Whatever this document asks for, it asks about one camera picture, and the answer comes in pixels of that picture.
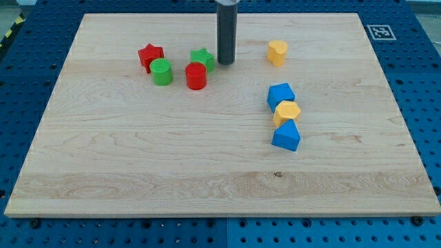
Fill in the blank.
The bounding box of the yellow heart block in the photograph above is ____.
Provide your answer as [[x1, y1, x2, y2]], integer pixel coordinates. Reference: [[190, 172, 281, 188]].
[[266, 40, 288, 67]]

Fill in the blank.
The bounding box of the red star block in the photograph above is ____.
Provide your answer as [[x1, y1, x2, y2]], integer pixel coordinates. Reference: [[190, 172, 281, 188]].
[[138, 43, 165, 74]]

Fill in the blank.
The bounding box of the light wooden board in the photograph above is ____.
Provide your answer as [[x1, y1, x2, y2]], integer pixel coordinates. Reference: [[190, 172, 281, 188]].
[[5, 13, 440, 218]]

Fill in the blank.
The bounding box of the green cylinder block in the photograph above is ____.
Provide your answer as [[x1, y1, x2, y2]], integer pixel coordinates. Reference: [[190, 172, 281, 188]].
[[150, 58, 173, 86]]

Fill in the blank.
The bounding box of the blue triangular prism block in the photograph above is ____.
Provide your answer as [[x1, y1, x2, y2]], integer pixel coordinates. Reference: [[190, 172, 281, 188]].
[[271, 119, 301, 152]]

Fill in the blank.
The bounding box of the red cylinder block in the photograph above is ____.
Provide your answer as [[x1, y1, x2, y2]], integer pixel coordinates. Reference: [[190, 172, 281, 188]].
[[185, 62, 207, 90]]

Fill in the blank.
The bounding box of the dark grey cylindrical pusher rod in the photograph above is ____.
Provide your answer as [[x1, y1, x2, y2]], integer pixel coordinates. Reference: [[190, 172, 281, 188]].
[[216, 3, 238, 65]]

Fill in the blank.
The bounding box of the white fiducial marker tag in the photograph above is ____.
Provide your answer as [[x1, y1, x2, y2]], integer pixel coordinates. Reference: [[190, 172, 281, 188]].
[[367, 24, 396, 41]]

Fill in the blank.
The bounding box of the blue cube block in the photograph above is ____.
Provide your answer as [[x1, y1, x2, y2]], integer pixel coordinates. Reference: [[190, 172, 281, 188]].
[[267, 83, 296, 112]]

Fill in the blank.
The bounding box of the yellow hexagon block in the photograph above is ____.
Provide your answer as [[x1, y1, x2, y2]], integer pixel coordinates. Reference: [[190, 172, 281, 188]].
[[273, 101, 301, 127]]

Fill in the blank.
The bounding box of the green star block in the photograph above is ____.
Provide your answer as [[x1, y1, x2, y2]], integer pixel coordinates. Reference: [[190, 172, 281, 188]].
[[190, 48, 215, 72]]

